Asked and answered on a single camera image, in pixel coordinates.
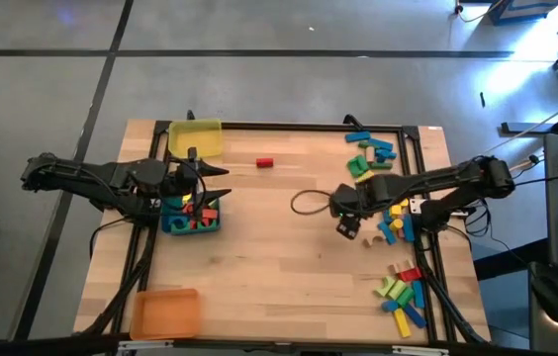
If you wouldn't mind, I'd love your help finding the black table frame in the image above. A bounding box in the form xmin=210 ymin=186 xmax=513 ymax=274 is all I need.
xmin=113 ymin=120 xmax=458 ymax=345

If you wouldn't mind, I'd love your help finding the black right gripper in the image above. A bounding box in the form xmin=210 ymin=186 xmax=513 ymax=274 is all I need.
xmin=328 ymin=181 xmax=377 ymax=241

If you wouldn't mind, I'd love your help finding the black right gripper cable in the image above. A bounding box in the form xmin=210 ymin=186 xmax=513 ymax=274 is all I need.
xmin=289 ymin=189 xmax=333 ymax=217

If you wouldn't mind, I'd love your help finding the black front bar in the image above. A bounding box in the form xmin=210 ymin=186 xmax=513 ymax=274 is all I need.
xmin=0 ymin=333 xmax=558 ymax=356

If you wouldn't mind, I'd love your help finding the light green arch block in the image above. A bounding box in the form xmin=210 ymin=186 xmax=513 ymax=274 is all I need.
xmin=373 ymin=276 xmax=397 ymax=299

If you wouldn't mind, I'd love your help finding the black cable bundle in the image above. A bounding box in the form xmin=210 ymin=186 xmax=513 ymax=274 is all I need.
xmin=415 ymin=236 xmax=491 ymax=346
xmin=80 ymin=217 xmax=159 ymax=338

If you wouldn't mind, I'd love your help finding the orange plastic bin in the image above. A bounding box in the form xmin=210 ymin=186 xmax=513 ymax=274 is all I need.
xmin=129 ymin=288 xmax=203 ymax=342

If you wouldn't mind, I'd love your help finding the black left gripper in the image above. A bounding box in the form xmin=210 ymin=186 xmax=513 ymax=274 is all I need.
xmin=159 ymin=156 xmax=233 ymax=205

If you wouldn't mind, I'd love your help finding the black floor beam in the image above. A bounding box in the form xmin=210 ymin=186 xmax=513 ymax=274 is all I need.
xmin=500 ymin=96 xmax=558 ymax=138

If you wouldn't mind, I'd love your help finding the dark blue long block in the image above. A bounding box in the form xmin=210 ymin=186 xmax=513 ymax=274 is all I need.
xmin=403 ymin=303 xmax=429 ymax=329

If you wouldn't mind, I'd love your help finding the blue box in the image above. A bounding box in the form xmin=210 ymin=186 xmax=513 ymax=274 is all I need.
xmin=485 ymin=0 xmax=558 ymax=27

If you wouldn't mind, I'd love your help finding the yellow translucent plastic bin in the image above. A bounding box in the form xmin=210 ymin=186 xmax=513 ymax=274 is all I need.
xmin=166 ymin=118 xmax=225 ymax=161

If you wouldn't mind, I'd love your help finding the light green wooden block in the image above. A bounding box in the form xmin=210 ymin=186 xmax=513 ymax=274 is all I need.
xmin=387 ymin=279 xmax=409 ymax=302

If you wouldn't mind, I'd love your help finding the black mouse with light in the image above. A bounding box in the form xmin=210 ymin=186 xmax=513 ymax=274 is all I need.
xmin=530 ymin=273 xmax=558 ymax=326

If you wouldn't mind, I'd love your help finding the green wooden arch block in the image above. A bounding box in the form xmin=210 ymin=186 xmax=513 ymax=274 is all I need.
xmin=346 ymin=154 xmax=371 ymax=179

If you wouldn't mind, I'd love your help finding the silver bracket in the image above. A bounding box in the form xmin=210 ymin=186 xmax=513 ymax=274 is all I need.
xmin=391 ymin=344 xmax=452 ymax=356
xmin=117 ymin=339 xmax=175 ymax=354

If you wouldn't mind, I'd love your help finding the teal plastic bin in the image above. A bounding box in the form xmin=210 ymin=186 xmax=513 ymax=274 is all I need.
xmin=160 ymin=191 xmax=223 ymax=236

